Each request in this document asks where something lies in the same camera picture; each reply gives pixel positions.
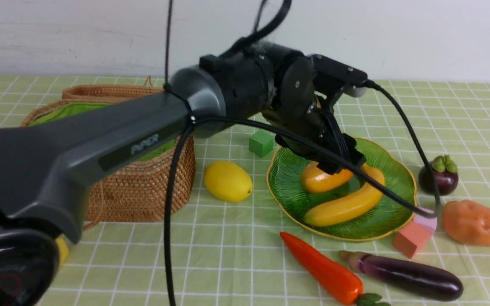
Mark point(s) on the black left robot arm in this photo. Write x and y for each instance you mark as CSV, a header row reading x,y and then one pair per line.
x,y
47,170

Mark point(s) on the green checkered tablecloth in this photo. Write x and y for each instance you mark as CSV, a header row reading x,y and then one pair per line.
x,y
231,254

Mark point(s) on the orange toy potato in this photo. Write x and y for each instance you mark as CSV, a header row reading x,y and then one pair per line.
x,y
467,222

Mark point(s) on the green leaf-shaped glass plate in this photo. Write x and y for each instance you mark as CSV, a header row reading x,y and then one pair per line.
x,y
284,184

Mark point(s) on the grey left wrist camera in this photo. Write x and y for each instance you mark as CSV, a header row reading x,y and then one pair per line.
x,y
334,79

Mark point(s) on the woven wicker basket green lining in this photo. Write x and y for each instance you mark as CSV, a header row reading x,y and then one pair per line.
x,y
133,194

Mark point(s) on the light purple foam cube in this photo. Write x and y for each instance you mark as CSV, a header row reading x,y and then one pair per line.
x,y
428,224

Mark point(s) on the yellow toy lemon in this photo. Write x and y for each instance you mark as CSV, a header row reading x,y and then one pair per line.
x,y
227,181

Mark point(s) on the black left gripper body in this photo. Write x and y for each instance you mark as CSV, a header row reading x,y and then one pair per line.
x,y
296,108

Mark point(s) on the purple toy eggplant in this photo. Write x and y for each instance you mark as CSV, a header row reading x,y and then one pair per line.
x,y
416,278

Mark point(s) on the green foam cube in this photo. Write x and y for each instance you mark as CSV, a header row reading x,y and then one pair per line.
x,y
261,143

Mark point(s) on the dark purple toy mangosteen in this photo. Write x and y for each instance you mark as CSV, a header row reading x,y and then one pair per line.
x,y
442,172

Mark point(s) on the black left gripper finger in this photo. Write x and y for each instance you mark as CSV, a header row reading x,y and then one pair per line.
x,y
343,148

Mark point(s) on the orange toy carrot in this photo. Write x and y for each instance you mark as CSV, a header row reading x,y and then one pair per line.
x,y
340,283

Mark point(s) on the salmon pink foam cube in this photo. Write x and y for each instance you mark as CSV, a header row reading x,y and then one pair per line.
x,y
411,239

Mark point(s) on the orange yellow toy mango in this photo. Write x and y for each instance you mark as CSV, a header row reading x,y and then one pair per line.
x,y
315,181

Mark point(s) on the yellow foam block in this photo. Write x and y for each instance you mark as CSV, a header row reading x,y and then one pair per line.
x,y
63,250

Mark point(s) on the yellow toy banana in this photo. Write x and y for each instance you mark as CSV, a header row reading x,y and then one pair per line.
x,y
343,209

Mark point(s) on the woven wicker basket lid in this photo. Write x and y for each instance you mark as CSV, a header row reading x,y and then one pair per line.
x,y
111,93

